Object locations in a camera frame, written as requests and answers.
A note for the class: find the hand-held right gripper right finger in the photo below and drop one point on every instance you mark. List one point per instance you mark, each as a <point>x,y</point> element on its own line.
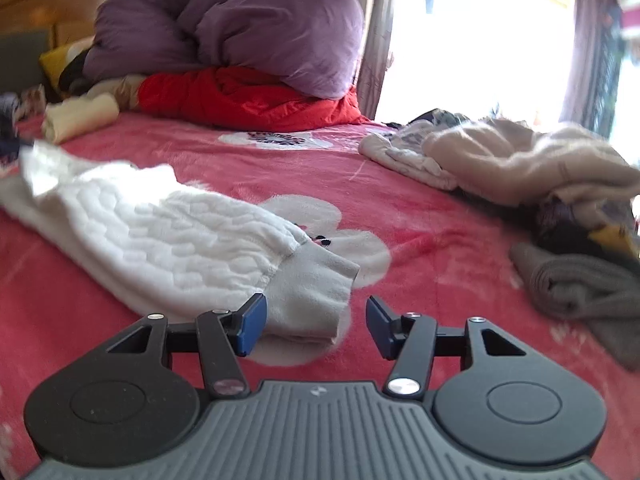
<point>376,325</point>

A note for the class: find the yellow pillow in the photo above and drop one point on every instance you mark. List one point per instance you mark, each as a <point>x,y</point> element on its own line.
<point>55,60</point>

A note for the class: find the cream folded cloth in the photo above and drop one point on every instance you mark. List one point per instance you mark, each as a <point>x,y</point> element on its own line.
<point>75,115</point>

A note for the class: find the beige fluffy sweater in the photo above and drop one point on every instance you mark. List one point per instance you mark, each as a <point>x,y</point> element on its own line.
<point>525,160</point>

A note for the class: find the brown patterned curtain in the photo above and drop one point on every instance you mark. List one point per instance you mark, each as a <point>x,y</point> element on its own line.
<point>375,35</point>
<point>585,60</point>

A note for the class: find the yellow cloth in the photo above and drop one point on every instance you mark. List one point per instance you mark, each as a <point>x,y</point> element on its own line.
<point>612,237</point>

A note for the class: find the tan cloth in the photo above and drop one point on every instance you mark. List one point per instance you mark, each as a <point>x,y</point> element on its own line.
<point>122,91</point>

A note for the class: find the wooden headboard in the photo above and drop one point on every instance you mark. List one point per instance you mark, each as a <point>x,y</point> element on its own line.
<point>50,5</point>

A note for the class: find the dark cloth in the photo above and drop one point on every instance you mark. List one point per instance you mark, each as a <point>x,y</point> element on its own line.
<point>560,225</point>

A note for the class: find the red duvet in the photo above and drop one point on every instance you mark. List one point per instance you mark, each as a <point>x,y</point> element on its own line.
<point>225,95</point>

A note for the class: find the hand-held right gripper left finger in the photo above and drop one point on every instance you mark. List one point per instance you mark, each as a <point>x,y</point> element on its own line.
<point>252,326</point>

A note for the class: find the white patterned garment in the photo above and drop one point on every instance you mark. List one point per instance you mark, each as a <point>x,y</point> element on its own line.
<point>395,155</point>

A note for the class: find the red printed blanket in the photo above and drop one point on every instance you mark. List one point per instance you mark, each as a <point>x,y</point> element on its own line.
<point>425,240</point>

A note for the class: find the white quilted garment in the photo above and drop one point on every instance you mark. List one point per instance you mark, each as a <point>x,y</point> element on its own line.
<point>150,230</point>

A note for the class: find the purple duvet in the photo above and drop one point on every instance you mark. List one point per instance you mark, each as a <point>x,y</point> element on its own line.
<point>250,25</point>

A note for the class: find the grey knit garment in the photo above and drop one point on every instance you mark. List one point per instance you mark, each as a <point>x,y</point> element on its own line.
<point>575,280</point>

